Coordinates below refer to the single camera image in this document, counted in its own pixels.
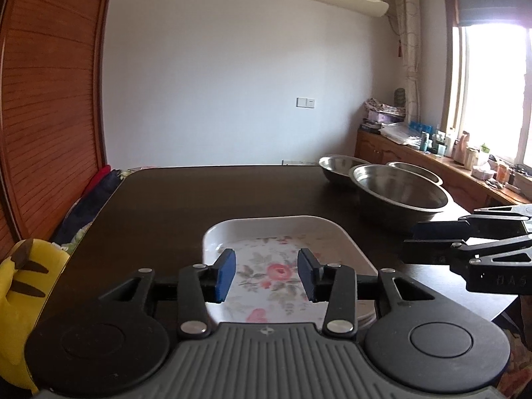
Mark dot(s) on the row of blue boxes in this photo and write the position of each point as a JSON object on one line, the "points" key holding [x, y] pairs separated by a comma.
{"points": [[419, 127]]}

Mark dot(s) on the white wall switch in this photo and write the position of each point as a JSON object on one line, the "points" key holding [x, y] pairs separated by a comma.
{"points": [[306, 102]]}

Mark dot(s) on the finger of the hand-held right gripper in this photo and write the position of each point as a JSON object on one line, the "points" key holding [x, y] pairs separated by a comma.
{"points": [[428, 252], [440, 229]]}

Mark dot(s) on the small steel bowl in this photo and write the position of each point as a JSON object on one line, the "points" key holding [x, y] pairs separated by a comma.
{"points": [[341, 164]]}

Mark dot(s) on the clear plastic bag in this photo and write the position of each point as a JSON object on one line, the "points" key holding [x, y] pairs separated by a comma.
{"points": [[399, 133]]}

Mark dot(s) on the blue and white can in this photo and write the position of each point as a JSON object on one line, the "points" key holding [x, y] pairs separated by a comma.
{"points": [[424, 141]]}

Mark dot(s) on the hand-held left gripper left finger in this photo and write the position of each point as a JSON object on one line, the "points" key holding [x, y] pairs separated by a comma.
{"points": [[224, 276]]}

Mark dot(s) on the yellow plush toy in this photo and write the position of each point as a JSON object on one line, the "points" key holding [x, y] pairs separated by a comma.
{"points": [[25, 299]]}

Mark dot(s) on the dark blue cloth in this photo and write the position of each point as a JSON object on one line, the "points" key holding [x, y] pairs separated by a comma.
{"points": [[83, 216]]}

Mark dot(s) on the large steel bowl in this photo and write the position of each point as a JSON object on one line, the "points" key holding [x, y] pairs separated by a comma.
{"points": [[399, 195]]}

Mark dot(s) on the green capped bottle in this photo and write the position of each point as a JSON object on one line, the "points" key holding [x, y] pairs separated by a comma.
{"points": [[485, 153]]}

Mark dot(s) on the pink bottle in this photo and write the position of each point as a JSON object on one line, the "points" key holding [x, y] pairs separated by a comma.
{"points": [[462, 147]]}

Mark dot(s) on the patterned floor cloth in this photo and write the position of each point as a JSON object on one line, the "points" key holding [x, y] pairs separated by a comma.
{"points": [[517, 365]]}

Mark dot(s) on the white slim bottle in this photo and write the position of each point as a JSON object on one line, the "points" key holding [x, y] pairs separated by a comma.
{"points": [[449, 143]]}

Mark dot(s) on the red cloth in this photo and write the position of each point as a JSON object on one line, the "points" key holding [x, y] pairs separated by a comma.
{"points": [[97, 176]]}

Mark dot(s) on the wooden slatted wardrobe door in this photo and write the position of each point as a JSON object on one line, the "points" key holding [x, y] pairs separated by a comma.
{"points": [[45, 91]]}

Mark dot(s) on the medium steel bowl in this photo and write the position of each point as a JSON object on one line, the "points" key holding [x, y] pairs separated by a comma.
{"points": [[419, 170]]}

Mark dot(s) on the white tissue pack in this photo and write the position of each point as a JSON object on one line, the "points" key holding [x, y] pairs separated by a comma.
{"points": [[484, 172]]}

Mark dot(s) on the wooden low cabinet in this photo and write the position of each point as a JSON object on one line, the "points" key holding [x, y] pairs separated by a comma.
{"points": [[415, 158]]}

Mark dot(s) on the window with wooden frame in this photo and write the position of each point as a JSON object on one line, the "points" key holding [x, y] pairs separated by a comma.
{"points": [[494, 91]]}

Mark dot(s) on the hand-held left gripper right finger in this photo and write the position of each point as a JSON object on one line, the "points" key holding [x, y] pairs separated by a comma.
{"points": [[307, 276]]}

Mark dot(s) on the patterned cream curtain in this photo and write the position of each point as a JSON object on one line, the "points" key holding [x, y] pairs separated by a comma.
{"points": [[409, 29]]}

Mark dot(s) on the white jar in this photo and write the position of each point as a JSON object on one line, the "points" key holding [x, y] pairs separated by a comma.
{"points": [[471, 158]]}

